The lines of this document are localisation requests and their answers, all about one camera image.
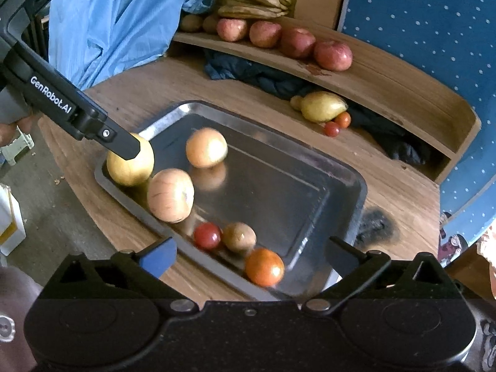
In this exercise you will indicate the yellow-green mango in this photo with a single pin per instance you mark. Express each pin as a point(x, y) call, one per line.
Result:
point(322, 106)

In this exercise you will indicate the orange-red tomato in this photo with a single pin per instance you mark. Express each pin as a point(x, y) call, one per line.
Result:
point(343, 119)

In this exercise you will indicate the peach cloth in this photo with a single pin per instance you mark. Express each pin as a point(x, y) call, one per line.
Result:
point(489, 246)

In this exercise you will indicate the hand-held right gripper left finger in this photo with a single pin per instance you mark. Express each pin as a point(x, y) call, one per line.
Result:
point(161, 256)

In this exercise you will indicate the person's maroon clothing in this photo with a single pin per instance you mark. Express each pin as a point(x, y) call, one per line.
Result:
point(15, 317)

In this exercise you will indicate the metal tray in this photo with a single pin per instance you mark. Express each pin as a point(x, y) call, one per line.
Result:
point(279, 186)

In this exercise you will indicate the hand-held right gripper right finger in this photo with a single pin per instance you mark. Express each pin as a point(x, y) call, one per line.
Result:
point(341, 254)

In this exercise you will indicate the yellow lemon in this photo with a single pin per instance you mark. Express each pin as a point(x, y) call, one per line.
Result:
point(128, 168)

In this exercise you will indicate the small red tomato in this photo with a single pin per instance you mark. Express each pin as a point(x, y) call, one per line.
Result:
point(331, 128)

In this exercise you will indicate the orange tomato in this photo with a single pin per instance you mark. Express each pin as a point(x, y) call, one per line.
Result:
point(264, 267)

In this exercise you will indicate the red apple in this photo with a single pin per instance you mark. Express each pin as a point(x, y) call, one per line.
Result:
point(231, 29)
point(333, 55)
point(297, 42)
point(264, 33)

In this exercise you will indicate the white plastic stool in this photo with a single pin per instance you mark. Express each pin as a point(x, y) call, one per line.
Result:
point(17, 145)

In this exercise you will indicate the round striped pepino melon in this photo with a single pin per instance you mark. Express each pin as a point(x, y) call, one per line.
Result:
point(170, 195)

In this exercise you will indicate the yellow-orange pepino melon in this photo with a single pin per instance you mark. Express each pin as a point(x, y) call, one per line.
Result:
point(206, 148)

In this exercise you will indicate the dark blue cloth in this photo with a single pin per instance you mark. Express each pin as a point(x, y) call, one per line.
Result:
point(271, 81)

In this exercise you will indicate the person's left hand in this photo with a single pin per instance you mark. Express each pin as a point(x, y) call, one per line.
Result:
point(21, 127)

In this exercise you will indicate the blue white-dotted cloth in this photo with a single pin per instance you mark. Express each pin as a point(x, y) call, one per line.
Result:
point(426, 15)

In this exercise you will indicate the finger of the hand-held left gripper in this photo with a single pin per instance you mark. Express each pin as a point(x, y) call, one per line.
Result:
point(124, 145)

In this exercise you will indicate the small yellowish kiwi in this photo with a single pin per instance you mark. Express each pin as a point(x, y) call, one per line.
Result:
point(296, 102)

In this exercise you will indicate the light blue cloth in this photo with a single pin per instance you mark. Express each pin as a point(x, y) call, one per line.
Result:
point(116, 19)

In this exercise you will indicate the wooden shelf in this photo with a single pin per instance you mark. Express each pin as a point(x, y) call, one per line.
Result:
point(387, 77)

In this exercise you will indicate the small brown kiwi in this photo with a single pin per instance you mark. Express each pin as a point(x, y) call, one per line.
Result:
point(239, 236)

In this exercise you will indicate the white and yellow box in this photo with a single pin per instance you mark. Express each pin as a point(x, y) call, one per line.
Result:
point(9, 221)

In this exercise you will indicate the red cherry tomato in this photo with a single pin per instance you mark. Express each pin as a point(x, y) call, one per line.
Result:
point(207, 235)

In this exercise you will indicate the cartoon printed cloth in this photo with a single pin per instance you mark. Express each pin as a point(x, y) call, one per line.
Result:
point(451, 244)

